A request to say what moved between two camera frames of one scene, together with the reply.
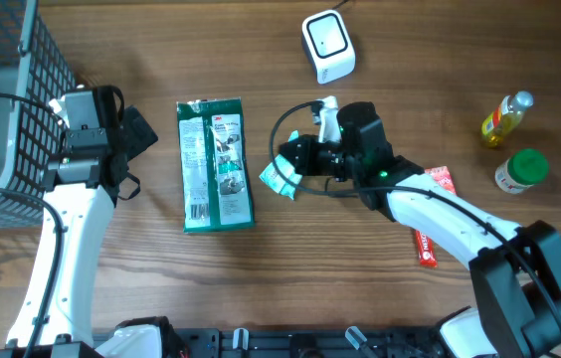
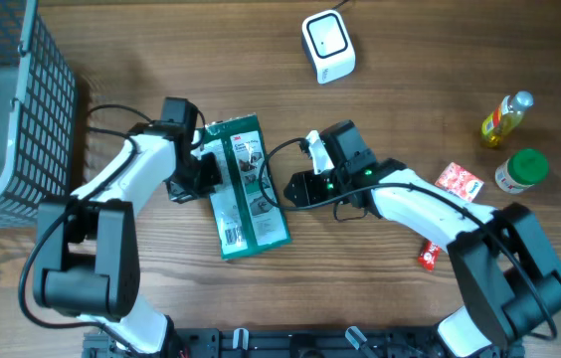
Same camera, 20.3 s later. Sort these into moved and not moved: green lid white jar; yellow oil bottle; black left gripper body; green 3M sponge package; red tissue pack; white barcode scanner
Moved: black left gripper body; red tissue pack; green 3M sponge package
Not moved: green lid white jar; yellow oil bottle; white barcode scanner
